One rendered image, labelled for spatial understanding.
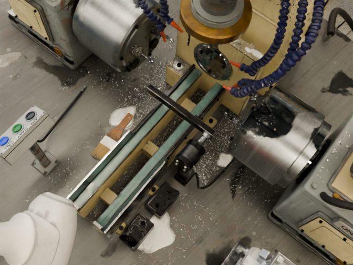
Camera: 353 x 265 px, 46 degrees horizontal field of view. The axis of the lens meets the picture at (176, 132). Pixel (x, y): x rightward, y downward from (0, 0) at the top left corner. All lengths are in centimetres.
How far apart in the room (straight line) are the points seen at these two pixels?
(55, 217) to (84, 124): 68
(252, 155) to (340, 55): 75
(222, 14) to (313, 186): 48
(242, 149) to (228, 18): 36
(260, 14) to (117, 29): 42
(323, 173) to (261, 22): 49
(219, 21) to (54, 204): 55
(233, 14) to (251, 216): 68
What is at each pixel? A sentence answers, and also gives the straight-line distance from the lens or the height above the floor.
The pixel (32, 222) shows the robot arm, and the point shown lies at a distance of 86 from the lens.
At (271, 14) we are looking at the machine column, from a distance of 127.
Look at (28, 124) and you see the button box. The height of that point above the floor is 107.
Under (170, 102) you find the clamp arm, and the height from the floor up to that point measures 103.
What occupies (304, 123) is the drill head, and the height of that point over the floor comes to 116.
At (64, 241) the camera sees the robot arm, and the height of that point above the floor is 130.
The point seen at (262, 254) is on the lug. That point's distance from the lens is 111.
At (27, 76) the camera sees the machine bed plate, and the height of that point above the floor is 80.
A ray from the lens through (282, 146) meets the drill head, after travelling 113.
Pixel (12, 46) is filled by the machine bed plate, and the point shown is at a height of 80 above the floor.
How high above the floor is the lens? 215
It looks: 67 degrees down
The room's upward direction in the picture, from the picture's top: 8 degrees clockwise
